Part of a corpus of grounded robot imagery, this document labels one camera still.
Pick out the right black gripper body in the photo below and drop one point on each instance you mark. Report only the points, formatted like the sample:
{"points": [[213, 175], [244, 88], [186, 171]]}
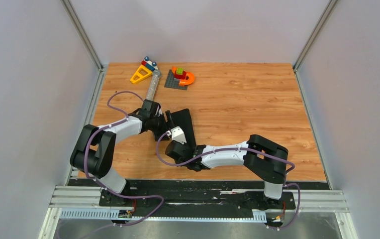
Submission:
{"points": [[179, 162]]}

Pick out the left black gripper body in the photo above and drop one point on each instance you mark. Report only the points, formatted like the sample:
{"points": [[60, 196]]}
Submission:
{"points": [[159, 127]]}

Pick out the black zip tool case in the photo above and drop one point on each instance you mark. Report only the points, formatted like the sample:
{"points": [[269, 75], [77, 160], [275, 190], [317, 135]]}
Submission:
{"points": [[182, 119]]}

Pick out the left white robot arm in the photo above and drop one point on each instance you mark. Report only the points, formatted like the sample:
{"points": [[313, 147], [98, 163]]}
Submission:
{"points": [[94, 151]]}

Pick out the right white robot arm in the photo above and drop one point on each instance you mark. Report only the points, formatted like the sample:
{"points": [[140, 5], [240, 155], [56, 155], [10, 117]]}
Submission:
{"points": [[263, 157]]}

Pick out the grey building block baseplate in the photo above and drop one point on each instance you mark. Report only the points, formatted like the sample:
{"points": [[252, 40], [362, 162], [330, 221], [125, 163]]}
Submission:
{"points": [[173, 83]]}

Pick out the orange curved toy block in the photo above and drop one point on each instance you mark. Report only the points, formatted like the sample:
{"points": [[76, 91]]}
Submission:
{"points": [[188, 81]]}

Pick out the silver glitter cylinder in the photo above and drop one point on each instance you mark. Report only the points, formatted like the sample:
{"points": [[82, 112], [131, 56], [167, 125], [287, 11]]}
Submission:
{"points": [[156, 75]]}

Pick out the yellow triangle toy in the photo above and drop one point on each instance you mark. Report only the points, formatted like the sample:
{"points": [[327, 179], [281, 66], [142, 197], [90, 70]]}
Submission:
{"points": [[141, 74]]}

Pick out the red toy block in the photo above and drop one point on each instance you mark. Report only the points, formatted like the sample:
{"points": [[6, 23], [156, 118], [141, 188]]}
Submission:
{"points": [[180, 75]]}

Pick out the green toy cube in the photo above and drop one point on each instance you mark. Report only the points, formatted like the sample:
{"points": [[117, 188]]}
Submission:
{"points": [[179, 71]]}

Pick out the red blue toy car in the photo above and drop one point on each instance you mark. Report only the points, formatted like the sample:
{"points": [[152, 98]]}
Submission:
{"points": [[151, 65]]}

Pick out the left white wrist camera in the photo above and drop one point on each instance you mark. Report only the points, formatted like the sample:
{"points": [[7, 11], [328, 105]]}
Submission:
{"points": [[150, 109]]}

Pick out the aluminium frame rail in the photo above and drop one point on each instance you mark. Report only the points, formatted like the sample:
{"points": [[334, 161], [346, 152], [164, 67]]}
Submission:
{"points": [[70, 10]]}

